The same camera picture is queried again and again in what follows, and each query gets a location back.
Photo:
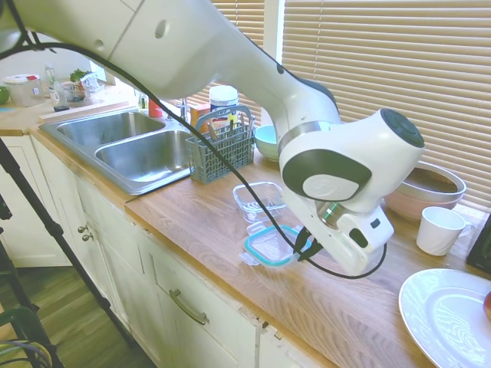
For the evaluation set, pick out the round metal cabinet knob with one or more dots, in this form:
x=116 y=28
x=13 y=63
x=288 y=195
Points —
x=88 y=237
x=82 y=229

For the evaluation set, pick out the wide beige window blind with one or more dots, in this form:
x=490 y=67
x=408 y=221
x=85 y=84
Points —
x=383 y=76

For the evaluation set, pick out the clear lid with teal rim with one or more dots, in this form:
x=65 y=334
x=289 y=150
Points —
x=268 y=247

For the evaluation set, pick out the grey plastic cutlery basket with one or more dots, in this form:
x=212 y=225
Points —
x=224 y=155

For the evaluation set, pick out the mint green bowl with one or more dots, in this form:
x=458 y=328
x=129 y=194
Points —
x=266 y=143

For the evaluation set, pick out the chrome sink faucet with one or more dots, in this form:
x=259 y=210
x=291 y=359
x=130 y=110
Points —
x=183 y=109

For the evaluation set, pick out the bag of green herbs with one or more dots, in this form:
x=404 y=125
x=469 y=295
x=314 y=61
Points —
x=82 y=82

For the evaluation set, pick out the white lidded food tub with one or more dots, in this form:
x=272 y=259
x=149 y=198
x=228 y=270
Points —
x=23 y=90

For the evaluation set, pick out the red apple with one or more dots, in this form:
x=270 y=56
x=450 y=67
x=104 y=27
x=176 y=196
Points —
x=488 y=304

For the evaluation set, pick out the red cup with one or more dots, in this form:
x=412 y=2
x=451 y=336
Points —
x=155 y=109

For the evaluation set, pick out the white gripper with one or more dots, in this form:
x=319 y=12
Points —
x=345 y=249

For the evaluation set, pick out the white dinner plate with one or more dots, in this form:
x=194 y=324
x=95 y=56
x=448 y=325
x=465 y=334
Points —
x=445 y=318

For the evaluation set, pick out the orange cardboard box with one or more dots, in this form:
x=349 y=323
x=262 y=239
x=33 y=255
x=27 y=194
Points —
x=199 y=117

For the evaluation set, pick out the stainless steel double sink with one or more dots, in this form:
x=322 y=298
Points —
x=126 y=153

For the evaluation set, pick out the green apple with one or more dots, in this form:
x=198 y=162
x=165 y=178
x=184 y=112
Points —
x=3 y=95

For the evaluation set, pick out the white ceramic mug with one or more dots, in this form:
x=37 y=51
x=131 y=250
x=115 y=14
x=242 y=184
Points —
x=437 y=232

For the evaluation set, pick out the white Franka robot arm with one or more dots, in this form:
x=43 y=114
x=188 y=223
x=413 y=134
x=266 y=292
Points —
x=199 y=42

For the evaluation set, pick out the white canister with blue label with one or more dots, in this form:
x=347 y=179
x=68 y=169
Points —
x=224 y=101

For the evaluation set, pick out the clear glass food container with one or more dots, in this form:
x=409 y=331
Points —
x=258 y=201

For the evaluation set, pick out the clear bottle with dark liquid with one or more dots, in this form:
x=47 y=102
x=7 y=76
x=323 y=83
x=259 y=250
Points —
x=57 y=94

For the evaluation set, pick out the white bowl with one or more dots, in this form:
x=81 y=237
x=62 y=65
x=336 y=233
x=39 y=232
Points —
x=414 y=207

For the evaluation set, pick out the black camera tripod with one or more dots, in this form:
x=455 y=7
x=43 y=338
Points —
x=42 y=214

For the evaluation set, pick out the narrow beige window blind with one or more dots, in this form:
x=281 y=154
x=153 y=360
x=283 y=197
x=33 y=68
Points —
x=245 y=15

